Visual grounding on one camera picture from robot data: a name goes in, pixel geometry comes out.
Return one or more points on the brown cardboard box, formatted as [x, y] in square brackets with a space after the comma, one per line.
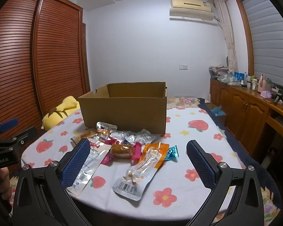
[122, 113]

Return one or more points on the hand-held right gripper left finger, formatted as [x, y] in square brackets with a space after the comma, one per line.
[75, 163]

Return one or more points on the pink snack packet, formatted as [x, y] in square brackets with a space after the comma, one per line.
[137, 154]

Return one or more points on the wooden sideboard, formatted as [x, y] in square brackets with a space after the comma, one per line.
[240, 106]

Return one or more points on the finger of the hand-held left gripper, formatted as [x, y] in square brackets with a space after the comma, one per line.
[8, 123]
[26, 134]

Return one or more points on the yellow plush toy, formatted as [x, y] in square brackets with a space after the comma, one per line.
[61, 114]

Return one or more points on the person's left hand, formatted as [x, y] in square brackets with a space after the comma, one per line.
[1, 181]

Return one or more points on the white wall switch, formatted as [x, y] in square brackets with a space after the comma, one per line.
[183, 66]

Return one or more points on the blue packet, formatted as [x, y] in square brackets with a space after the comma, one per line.
[238, 75]

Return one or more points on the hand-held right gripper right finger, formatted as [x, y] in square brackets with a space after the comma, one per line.
[200, 164]

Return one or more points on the teal candy wrapper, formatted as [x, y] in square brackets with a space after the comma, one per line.
[172, 154]

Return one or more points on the crumpled silver snack packet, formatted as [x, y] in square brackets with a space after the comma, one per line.
[122, 136]
[143, 136]

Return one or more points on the pink kettle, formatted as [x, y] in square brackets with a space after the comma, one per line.
[263, 82]

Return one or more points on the teal plastic bag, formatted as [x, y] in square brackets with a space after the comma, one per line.
[218, 111]

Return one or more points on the wall air conditioner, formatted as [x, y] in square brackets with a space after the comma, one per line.
[191, 8]

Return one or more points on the floral curtain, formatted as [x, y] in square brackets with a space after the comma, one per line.
[228, 35]

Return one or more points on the long white snack packet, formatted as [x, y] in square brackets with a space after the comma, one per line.
[90, 169]

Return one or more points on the brown pastry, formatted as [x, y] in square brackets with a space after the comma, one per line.
[121, 151]

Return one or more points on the purple cloth item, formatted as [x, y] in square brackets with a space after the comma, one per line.
[266, 94]

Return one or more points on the silver orange snack pouch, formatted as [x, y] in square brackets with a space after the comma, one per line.
[105, 130]

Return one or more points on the black small tripod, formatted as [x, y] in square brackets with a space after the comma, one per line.
[279, 97]

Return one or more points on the wooden slatted wardrobe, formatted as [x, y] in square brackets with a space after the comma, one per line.
[56, 51]

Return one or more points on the brown orange snack wrapper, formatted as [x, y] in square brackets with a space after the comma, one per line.
[86, 135]

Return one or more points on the flat orange snack packet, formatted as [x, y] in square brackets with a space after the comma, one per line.
[162, 149]

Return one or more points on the grey window blind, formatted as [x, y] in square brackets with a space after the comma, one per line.
[268, 40]

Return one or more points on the clear sausage packet with barcode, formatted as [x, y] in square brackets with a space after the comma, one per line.
[136, 181]

